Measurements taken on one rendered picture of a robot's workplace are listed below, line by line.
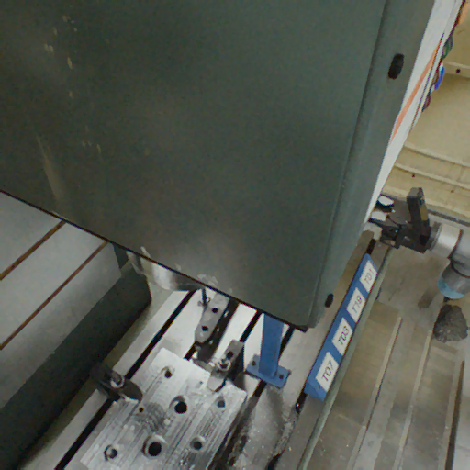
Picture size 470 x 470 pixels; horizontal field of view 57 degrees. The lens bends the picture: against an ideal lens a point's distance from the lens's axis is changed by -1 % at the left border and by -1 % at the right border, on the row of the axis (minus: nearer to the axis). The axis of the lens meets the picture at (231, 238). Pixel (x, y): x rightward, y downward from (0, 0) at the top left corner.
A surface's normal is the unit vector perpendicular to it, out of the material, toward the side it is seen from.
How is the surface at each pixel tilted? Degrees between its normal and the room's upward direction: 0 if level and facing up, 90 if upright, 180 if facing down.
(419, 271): 24
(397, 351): 7
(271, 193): 90
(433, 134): 90
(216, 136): 90
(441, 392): 8
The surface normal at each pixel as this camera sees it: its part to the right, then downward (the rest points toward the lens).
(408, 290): -0.20, -0.36
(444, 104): -0.48, 0.65
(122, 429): 0.00, -0.68
